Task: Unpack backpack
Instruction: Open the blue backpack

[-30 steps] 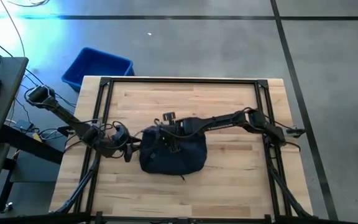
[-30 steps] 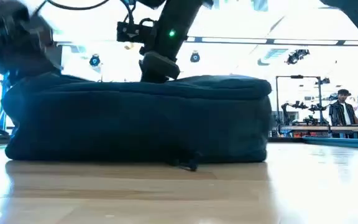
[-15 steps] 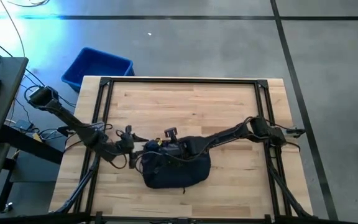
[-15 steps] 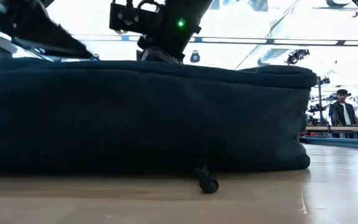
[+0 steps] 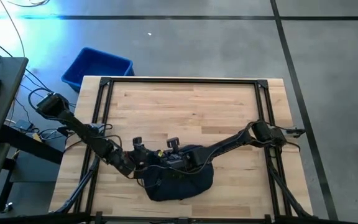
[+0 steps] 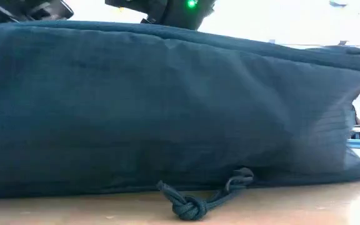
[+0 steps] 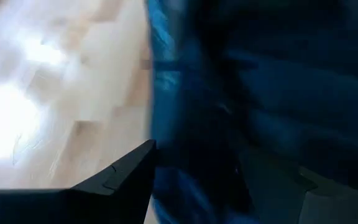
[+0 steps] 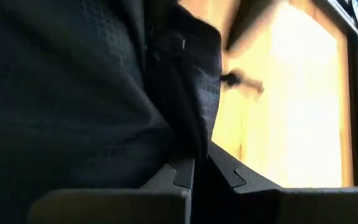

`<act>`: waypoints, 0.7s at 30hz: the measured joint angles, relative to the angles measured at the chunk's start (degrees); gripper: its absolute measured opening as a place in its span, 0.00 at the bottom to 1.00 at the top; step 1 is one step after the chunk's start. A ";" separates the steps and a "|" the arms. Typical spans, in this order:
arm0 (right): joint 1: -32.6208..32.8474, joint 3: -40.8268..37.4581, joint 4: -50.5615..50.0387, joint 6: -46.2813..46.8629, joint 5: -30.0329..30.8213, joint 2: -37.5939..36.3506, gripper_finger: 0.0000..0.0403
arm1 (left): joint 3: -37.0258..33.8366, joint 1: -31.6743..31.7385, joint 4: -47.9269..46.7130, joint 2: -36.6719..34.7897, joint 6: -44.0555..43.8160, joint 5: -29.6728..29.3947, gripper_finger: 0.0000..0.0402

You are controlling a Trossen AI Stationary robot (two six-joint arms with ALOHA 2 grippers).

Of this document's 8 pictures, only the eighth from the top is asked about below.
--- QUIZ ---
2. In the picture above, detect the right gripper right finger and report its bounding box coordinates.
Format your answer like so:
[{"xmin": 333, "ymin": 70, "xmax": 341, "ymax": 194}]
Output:
[{"xmin": 208, "ymin": 141, "xmax": 358, "ymax": 224}]

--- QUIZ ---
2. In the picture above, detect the dark navy backpack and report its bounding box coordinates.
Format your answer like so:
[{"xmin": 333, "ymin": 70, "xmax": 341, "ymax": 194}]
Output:
[{"xmin": 0, "ymin": 0, "xmax": 264, "ymax": 224}]

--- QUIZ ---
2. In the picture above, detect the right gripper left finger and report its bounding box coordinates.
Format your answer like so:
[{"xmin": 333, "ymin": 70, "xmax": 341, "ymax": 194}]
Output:
[{"xmin": 29, "ymin": 158, "xmax": 196, "ymax": 224}]

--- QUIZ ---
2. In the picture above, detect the black metal table frame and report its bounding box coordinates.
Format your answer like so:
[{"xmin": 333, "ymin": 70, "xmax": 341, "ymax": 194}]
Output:
[{"xmin": 314, "ymin": 0, "xmax": 358, "ymax": 187}]

